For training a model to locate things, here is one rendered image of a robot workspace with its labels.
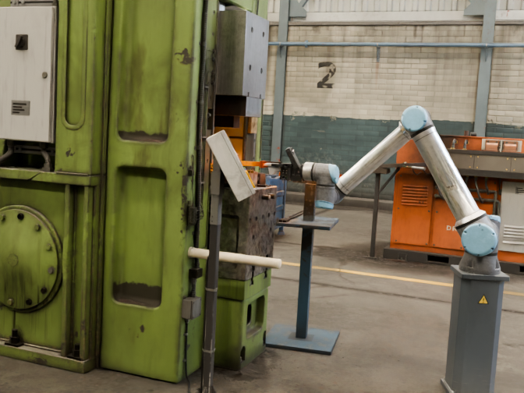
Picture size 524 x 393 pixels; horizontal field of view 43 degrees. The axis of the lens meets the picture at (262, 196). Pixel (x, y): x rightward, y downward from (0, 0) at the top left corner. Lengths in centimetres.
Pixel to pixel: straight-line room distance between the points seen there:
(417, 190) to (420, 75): 436
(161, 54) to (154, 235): 85
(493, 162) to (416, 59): 465
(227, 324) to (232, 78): 121
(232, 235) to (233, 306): 35
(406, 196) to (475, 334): 353
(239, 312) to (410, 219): 363
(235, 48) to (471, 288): 157
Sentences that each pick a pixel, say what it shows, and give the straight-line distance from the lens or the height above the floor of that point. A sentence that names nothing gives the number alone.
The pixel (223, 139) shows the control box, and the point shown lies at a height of 117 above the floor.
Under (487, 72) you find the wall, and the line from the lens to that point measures 1070.
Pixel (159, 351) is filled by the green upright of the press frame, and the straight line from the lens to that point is 327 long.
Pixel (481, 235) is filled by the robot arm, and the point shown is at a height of 80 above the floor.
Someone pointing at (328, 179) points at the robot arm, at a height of 99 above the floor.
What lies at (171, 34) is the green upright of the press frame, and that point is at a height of 162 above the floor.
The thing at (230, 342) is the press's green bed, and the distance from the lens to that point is 342.
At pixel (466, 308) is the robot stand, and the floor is 44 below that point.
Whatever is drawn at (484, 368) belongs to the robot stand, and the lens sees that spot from 339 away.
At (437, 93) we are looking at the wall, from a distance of 1076.
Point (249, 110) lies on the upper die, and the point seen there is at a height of 130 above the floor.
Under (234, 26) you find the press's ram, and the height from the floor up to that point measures 169.
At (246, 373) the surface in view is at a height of 1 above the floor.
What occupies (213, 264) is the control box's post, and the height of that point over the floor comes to 63.
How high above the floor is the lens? 122
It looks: 6 degrees down
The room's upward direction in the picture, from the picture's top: 3 degrees clockwise
